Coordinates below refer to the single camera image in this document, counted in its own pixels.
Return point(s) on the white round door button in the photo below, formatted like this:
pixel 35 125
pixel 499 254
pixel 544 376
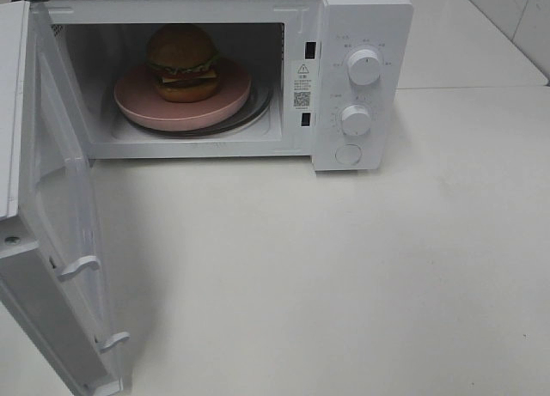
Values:
pixel 348 155

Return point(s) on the pink round plate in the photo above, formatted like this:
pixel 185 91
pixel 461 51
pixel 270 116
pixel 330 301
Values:
pixel 139 80

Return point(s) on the toy burger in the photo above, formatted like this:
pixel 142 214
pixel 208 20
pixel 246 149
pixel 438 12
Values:
pixel 182 60

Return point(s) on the white microwave door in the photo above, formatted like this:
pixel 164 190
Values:
pixel 53 272

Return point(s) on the glass microwave turntable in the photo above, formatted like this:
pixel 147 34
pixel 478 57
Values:
pixel 258 108

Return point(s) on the white lower microwave knob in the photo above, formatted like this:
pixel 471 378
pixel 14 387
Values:
pixel 356 120

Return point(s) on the white microwave knob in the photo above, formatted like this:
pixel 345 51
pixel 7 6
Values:
pixel 356 120
pixel 364 65

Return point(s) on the white microwave oven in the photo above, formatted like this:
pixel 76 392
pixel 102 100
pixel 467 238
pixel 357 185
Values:
pixel 297 48

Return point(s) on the white upper microwave knob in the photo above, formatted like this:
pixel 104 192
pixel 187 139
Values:
pixel 364 65

